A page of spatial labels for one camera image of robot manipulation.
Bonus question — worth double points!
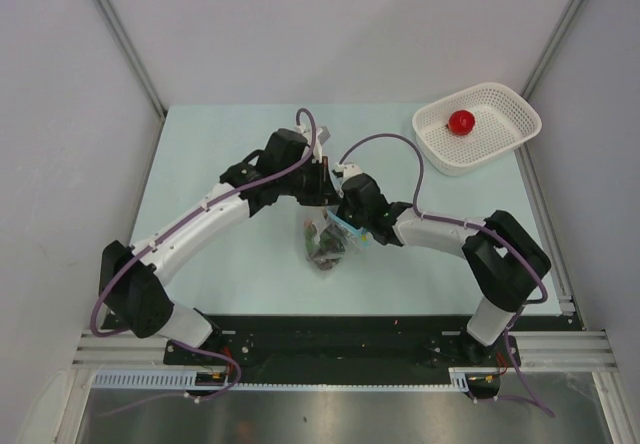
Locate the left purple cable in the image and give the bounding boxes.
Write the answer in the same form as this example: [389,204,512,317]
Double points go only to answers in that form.
[89,108,321,339]

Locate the clear zip top bag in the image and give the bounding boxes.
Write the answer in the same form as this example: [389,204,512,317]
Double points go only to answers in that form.
[300,206,374,273]

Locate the white perforated plastic basket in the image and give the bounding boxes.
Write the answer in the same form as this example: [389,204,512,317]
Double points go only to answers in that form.
[412,82,542,177]

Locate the purple cable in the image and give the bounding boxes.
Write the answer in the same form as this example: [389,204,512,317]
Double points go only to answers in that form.
[89,108,321,339]
[337,133,549,305]

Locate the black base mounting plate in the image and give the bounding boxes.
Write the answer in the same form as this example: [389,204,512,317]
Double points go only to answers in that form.
[164,313,581,386]

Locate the aluminium frame post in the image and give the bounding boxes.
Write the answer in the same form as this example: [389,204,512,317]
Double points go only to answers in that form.
[520,0,588,100]
[92,0,168,123]

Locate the green fake vegetable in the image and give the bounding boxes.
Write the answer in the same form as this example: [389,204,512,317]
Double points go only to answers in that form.
[303,219,326,248]

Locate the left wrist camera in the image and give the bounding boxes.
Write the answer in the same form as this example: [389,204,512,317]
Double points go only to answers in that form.
[294,124,330,162]

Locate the left aluminium frame post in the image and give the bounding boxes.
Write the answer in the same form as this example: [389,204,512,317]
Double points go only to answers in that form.
[92,0,168,123]

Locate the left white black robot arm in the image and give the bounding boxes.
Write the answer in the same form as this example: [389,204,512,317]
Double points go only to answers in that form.
[99,127,339,364]

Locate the red fake tomato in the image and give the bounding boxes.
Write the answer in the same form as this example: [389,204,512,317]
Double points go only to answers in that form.
[447,110,476,136]

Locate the white slotted cable duct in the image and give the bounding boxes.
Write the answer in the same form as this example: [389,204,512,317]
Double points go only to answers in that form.
[91,368,488,393]

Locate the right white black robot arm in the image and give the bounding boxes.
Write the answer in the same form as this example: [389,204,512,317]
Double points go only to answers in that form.
[334,165,551,365]

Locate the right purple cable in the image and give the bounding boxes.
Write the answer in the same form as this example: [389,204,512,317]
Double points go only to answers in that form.
[337,133,549,305]

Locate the right aluminium frame post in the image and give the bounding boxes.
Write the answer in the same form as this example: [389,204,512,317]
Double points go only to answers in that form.
[520,0,588,100]

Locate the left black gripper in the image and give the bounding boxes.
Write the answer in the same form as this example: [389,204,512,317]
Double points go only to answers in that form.
[278,156,341,207]

